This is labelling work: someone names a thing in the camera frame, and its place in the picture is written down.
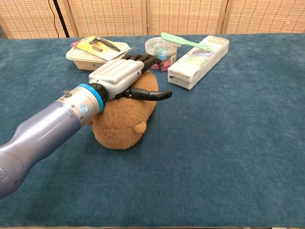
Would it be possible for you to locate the bamboo folding screen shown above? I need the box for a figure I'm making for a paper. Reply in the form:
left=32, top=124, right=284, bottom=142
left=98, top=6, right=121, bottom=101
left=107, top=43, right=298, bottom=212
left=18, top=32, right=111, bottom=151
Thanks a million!
left=0, top=0, right=305, bottom=39

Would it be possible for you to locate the cream plastic lunch box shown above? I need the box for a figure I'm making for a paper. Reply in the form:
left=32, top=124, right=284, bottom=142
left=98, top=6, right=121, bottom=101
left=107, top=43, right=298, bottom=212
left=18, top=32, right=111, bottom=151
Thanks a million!
left=66, top=42, right=131, bottom=71

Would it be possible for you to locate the blue carpet table cover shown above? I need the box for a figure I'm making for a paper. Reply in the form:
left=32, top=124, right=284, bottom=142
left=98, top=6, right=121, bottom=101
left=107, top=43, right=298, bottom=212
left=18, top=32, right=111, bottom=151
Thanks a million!
left=0, top=32, right=305, bottom=227

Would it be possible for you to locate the black tripod stand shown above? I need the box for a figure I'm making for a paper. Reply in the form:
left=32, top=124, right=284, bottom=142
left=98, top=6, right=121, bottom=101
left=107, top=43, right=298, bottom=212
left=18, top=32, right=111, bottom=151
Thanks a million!
left=52, top=0, right=70, bottom=38

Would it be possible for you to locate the black hanging cable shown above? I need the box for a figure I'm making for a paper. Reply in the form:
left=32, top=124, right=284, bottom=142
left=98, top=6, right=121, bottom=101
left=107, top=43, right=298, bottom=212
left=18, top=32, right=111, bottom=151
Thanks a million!
left=48, top=0, right=60, bottom=38

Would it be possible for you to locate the yellow razor blister pack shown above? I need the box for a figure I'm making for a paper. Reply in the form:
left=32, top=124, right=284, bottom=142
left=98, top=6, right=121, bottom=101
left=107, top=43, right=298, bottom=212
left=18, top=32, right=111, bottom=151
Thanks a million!
left=71, top=35, right=133, bottom=62

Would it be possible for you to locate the long white clear box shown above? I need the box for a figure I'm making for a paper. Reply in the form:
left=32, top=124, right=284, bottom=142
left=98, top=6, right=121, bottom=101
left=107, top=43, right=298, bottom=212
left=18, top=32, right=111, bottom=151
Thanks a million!
left=167, top=35, right=230, bottom=91

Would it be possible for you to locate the green plastic brush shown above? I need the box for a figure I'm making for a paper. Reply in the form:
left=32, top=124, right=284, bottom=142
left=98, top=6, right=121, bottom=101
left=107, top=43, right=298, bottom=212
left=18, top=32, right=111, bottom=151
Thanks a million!
left=160, top=32, right=211, bottom=52

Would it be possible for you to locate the clear jar of binder clips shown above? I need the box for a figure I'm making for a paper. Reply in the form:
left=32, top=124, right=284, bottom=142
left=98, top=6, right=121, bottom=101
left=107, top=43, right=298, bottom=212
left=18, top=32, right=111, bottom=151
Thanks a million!
left=145, top=36, right=179, bottom=72

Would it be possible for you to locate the brown capybara plush toy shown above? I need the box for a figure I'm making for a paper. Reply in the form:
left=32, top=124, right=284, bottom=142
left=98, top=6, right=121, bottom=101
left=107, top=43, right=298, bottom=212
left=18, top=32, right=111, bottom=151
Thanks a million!
left=86, top=69, right=159, bottom=150

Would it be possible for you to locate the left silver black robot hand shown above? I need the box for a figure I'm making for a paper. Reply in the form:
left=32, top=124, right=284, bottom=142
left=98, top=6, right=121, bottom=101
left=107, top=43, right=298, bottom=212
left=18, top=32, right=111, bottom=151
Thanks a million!
left=88, top=53, right=173, bottom=101

